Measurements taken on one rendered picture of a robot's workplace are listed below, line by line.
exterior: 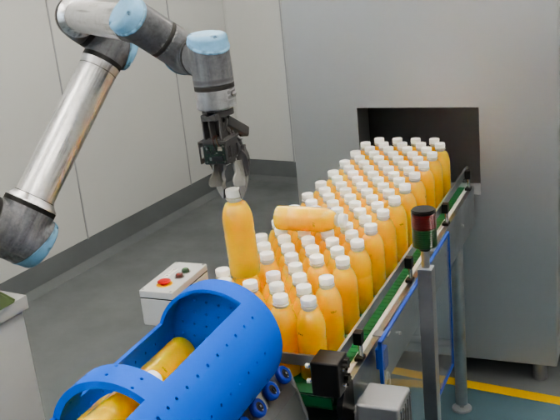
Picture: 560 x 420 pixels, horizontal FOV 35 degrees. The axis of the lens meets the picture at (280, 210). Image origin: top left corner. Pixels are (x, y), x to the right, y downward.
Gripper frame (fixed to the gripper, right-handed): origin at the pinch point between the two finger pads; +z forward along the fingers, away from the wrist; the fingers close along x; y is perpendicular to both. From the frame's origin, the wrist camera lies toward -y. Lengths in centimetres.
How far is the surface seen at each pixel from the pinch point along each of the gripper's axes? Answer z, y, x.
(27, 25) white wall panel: -25, -243, -244
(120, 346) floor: 132, -161, -161
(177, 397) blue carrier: 23, 53, 10
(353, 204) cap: 28, -76, 2
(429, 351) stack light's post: 54, -31, 35
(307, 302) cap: 29.4, -5.0, 13.1
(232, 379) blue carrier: 28.0, 36.3, 12.6
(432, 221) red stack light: 18, -31, 38
